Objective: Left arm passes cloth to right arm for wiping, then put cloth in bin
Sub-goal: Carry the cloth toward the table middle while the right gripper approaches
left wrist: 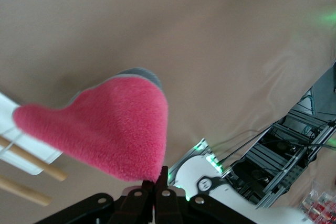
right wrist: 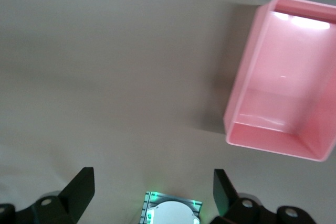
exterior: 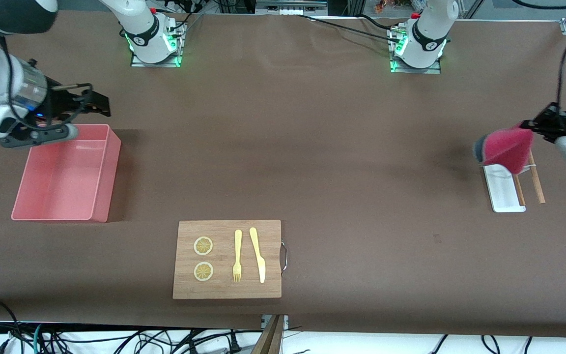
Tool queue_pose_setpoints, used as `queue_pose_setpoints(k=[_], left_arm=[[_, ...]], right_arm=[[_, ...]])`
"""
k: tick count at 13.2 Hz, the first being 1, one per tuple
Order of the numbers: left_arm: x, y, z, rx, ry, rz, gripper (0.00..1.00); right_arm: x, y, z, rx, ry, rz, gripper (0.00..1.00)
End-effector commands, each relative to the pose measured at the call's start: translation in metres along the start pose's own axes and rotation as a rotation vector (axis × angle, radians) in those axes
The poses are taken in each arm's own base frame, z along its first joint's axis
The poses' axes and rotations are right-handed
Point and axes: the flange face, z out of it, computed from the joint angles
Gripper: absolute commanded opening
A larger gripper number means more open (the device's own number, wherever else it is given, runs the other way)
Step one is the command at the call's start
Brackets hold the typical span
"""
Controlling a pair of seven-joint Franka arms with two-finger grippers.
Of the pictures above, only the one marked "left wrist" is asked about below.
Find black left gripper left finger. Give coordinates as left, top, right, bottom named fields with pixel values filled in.
left=109, top=180, right=154, bottom=224

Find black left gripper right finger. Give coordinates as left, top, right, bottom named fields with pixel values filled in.
left=154, top=165, right=183, bottom=224

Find pink fluffy cloth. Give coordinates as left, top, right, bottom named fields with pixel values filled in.
left=12, top=68, right=169, bottom=183

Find wooden stick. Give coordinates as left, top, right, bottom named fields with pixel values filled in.
left=0, top=136, right=68, bottom=182
left=0, top=175, right=52, bottom=206

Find clear box red parts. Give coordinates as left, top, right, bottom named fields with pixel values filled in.
left=300, top=179, right=336, bottom=224

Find white rectangular tray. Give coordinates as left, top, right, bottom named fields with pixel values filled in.
left=0, top=91, right=64, bottom=176

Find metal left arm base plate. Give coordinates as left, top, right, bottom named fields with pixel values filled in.
left=167, top=137, right=224, bottom=201

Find aluminium profile frame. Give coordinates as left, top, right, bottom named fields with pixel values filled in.
left=228, top=61, right=336, bottom=209

